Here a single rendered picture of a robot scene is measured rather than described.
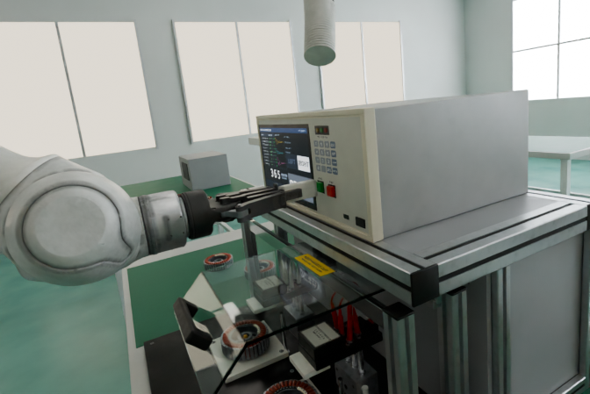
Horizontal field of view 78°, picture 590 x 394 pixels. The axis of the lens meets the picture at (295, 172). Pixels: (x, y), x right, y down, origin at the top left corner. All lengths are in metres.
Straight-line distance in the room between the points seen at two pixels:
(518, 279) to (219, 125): 5.00
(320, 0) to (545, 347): 1.72
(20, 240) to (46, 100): 4.96
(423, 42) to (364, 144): 7.13
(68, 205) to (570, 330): 0.82
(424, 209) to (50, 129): 4.95
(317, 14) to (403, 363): 1.70
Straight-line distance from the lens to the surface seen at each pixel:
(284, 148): 0.80
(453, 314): 0.60
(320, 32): 1.92
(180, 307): 0.60
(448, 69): 8.06
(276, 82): 5.78
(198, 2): 5.65
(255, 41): 5.75
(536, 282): 0.74
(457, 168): 0.69
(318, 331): 0.74
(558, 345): 0.86
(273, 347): 0.96
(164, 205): 0.56
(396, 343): 0.54
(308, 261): 0.66
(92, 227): 0.36
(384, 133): 0.57
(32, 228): 0.36
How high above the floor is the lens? 1.33
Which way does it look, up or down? 10 degrees down
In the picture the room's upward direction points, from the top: 6 degrees counter-clockwise
